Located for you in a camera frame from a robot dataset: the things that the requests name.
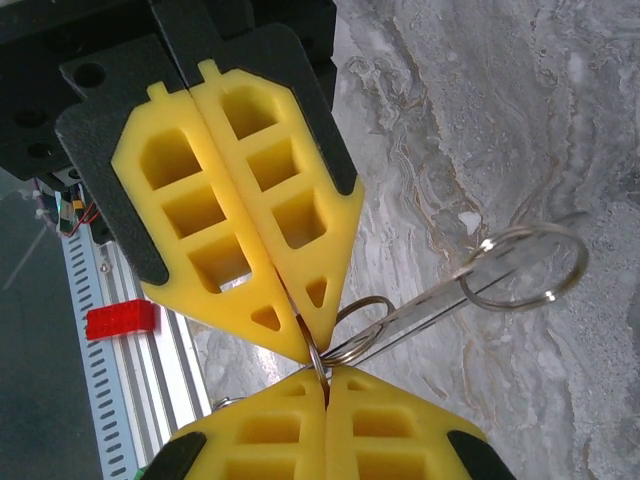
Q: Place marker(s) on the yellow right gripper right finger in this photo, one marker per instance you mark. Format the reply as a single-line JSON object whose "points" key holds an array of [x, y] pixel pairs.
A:
{"points": [[400, 440]]}

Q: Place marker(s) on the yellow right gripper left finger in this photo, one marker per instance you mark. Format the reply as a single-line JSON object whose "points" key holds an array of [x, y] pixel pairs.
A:
{"points": [[260, 440]]}

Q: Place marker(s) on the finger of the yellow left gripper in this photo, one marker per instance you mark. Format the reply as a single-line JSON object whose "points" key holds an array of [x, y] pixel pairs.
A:
{"points": [[330, 165], [130, 150]]}

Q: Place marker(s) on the silver curved key holder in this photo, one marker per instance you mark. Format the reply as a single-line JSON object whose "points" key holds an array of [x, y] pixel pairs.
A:
{"points": [[430, 300]]}

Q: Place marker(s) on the left circuit board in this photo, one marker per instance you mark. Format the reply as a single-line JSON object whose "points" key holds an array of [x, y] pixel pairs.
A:
{"points": [[65, 215]]}

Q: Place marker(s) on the red toy brick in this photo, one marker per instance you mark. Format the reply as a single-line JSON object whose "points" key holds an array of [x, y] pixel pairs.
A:
{"points": [[120, 320]]}

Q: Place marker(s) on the aluminium mounting rail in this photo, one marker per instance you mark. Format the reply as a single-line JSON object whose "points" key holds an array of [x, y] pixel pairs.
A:
{"points": [[155, 380]]}

